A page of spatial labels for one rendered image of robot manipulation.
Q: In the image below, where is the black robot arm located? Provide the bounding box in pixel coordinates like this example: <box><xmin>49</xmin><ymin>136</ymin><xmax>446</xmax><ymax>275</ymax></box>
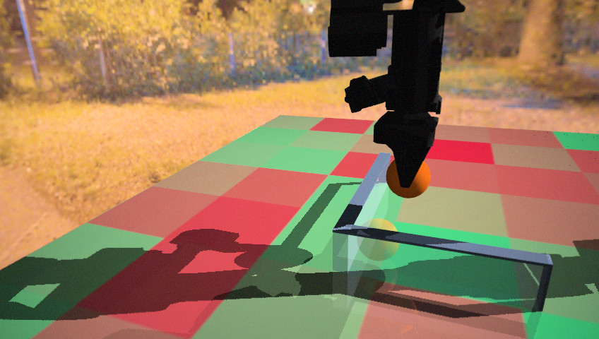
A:
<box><xmin>328</xmin><ymin>0</ymin><xmax>465</xmax><ymax>113</ymax></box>

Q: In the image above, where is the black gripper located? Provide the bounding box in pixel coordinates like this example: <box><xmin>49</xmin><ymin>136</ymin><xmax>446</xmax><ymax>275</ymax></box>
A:
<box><xmin>374</xmin><ymin>55</ymin><xmax>442</xmax><ymax>188</ymax></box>

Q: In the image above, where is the clear l-shaped low wall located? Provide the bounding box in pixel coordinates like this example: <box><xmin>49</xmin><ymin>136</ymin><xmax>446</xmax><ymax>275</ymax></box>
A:
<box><xmin>333</xmin><ymin>157</ymin><xmax>549</xmax><ymax>311</ymax></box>

